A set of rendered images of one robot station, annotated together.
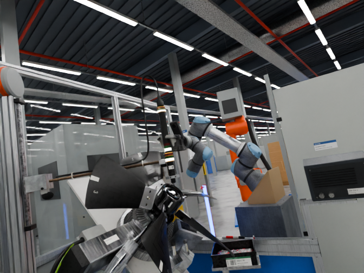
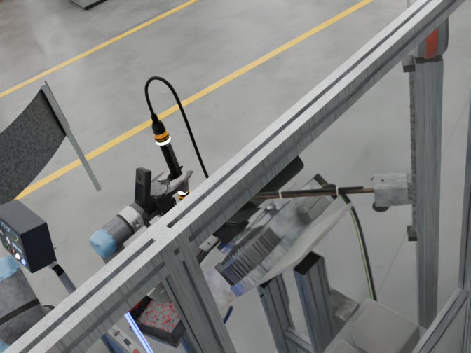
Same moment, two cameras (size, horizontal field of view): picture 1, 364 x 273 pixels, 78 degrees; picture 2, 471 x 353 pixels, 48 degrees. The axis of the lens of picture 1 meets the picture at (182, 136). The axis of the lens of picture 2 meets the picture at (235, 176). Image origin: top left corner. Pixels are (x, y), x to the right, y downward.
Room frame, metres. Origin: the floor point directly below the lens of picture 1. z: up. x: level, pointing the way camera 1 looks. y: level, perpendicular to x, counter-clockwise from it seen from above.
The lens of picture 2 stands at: (2.22, 0.81, 2.47)
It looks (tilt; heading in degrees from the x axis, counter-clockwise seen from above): 39 degrees down; 206
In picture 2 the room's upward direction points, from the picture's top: 17 degrees counter-clockwise
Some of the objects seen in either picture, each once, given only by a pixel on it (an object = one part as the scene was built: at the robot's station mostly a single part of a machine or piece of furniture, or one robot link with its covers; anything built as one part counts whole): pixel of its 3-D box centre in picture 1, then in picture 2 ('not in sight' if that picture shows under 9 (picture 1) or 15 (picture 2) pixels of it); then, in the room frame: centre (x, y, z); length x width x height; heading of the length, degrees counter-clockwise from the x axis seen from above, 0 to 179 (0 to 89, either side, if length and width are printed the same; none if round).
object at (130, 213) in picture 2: (183, 142); (132, 219); (1.31, -0.01, 1.47); 0.08 x 0.05 x 0.08; 62
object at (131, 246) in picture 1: (129, 248); not in sight; (0.83, 0.25, 1.08); 0.07 x 0.04 x 0.06; 162
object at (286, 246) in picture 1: (232, 245); not in sight; (1.40, -0.18, 0.82); 0.90 x 0.04 x 0.08; 62
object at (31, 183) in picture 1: (38, 182); not in sight; (1.06, 0.70, 1.37); 0.10 x 0.07 x 0.08; 97
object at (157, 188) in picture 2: (177, 142); (153, 203); (1.23, 0.03, 1.46); 0.12 x 0.08 x 0.09; 152
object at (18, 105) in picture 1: (24, 162); not in sight; (1.05, 0.75, 1.48); 0.05 x 0.03 x 0.62; 7
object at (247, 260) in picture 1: (234, 253); not in sight; (1.22, -0.16, 0.85); 0.22 x 0.17 x 0.07; 78
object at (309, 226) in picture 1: (307, 218); (66, 283); (1.20, -0.56, 0.96); 0.03 x 0.03 x 0.20; 62
